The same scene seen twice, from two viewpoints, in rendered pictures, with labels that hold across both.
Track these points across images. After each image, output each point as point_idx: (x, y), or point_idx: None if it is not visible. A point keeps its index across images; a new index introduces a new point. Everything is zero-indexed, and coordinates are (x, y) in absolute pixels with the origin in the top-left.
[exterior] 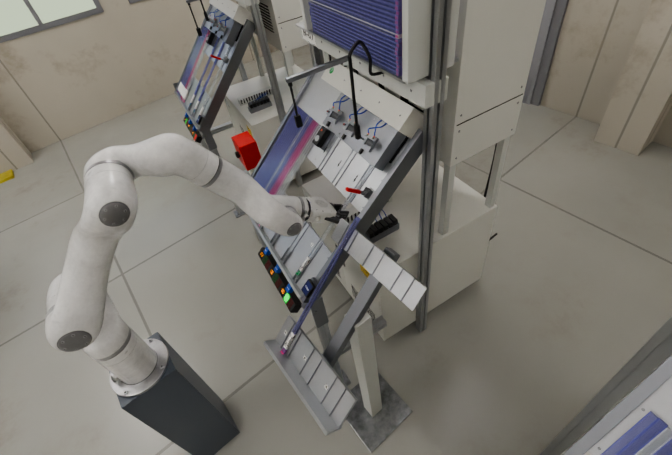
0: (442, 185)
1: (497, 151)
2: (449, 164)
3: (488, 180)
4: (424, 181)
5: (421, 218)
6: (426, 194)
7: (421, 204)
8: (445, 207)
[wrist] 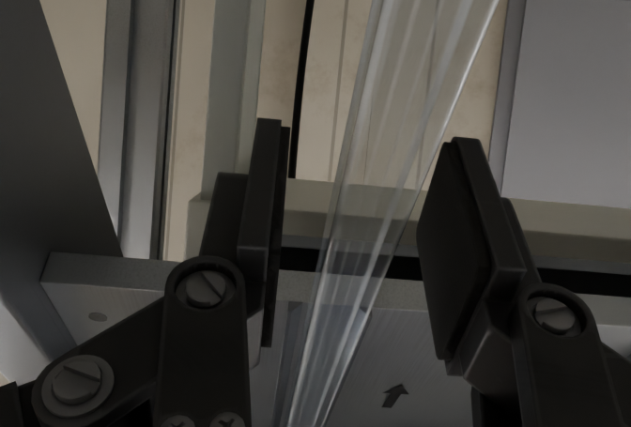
0: (239, 77)
1: (247, 119)
2: (190, 213)
3: None
4: (129, 245)
5: None
6: (109, 175)
7: (150, 79)
8: None
